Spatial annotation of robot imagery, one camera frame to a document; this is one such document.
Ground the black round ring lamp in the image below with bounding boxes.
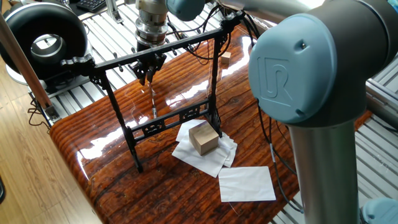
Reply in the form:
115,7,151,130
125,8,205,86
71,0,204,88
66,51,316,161
0,1,94,93

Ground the aluminium profile post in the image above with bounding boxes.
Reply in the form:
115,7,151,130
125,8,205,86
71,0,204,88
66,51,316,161
0,14,62,122

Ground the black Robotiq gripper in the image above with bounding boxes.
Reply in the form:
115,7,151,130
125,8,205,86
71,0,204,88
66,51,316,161
128,39,167,86

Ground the black keyboard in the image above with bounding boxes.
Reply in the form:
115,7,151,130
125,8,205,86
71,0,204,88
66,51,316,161
76,0,106,13

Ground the large wooden block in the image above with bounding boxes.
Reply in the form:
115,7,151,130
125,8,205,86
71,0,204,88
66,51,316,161
188,120,220,156

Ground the wood grain table mat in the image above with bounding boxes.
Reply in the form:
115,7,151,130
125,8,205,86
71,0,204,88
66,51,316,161
49,24,373,224

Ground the single white paper sheet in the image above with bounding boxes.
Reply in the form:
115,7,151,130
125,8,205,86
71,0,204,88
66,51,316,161
218,166,277,203

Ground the black ornate pen rack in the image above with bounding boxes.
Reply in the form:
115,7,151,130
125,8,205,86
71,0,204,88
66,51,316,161
60,11,245,174

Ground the thin black floor cable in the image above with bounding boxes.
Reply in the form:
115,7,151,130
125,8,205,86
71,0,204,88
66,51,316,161
27,98,51,129

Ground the small aluminium bracket stand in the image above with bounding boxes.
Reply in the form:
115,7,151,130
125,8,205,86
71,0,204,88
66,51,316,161
104,0,124,24

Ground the thin metal utensil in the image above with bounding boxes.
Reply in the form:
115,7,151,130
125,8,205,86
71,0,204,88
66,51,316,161
148,81,158,119

